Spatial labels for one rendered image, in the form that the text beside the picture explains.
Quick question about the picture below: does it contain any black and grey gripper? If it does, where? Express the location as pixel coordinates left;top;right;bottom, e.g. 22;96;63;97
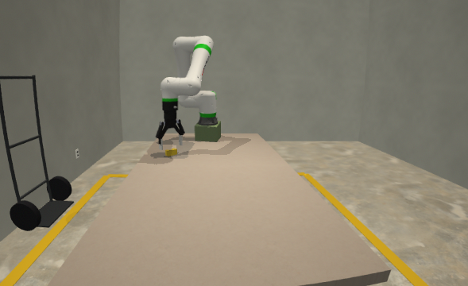
156;110;185;150

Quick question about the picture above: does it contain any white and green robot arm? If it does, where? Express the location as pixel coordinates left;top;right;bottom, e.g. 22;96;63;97
161;36;218;126

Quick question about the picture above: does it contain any yellow arch block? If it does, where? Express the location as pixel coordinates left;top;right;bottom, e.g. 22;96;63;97
165;149;177;157

